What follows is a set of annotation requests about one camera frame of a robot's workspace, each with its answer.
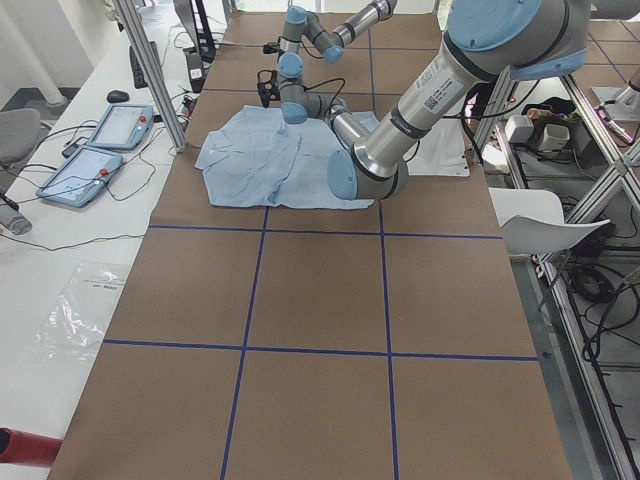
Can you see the white plastic chair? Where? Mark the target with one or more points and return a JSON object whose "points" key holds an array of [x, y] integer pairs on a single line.
{"points": [[532, 222]]}

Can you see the clear plastic bag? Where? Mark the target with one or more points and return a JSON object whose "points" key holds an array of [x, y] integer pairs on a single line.
{"points": [[74, 329]]}

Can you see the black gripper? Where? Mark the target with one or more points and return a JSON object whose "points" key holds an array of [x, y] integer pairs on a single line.
{"points": [[285, 129]]}

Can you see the lower blue teach pendant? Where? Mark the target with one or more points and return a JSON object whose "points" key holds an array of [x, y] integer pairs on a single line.
{"points": [[82, 177]]}

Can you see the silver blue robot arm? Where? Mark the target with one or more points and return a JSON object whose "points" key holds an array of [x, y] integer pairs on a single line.
{"points": [[330, 30], [533, 39]]}

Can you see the red cylinder object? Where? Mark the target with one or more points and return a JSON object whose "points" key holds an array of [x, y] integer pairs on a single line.
{"points": [[28, 449]]}

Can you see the blue teach pendant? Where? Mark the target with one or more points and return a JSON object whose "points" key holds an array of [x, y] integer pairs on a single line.
{"points": [[82, 177], [122, 127]]}

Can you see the aluminium frame post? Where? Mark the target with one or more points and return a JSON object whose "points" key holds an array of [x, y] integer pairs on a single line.
{"points": [[132, 23]]}

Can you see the upper blue teach pendant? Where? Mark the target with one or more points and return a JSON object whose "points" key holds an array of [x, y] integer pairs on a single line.
{"points": [[122, 127]]}

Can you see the light blue button-up shirt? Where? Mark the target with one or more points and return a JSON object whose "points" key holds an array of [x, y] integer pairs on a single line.
{"points": [[257, 159]]}

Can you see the black computer mouse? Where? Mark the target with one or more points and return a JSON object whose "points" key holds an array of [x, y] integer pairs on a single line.
{"points": [[117, 96]]}

